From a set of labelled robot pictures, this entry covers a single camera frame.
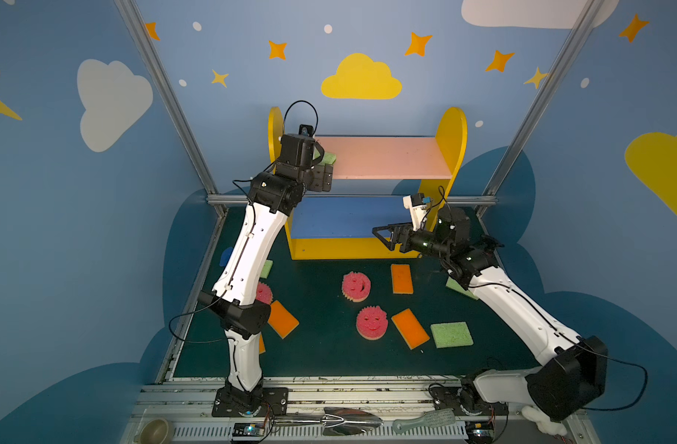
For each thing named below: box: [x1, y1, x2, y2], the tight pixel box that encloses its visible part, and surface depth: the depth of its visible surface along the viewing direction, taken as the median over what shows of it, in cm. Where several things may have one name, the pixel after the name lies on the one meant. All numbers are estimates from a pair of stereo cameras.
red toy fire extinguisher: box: [480, 234, 505, 253], surface depth 93 cm
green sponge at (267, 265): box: [259, 259, 274, 279], surface depth 103 cm
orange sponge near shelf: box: [390, 263, 414, 295], surface depth 100 cm
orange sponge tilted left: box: [267, 299, 300, 340], surface depth 90 cm
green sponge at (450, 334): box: [430, 321, 474, 349], surface depth 88 cm
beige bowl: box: [139, 418, 170, 444], surface depth 69 cm
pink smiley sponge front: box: [356, 305, 389, 341], surface depth 88 cm
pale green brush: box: [392, 407, 456, 434], surface depth 73 cm
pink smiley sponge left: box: [255, 281, 274, 306], surface depth 94 cm
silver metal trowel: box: [272, 407, 384, 436], surface depth 72 cm
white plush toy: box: [520, 405, 568, 437], surface depth 71 cm
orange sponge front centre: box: [390, 308, 431, 351], surface depth 89 cm
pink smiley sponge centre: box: [342, 271, 371, 303], surface depth 97 cm
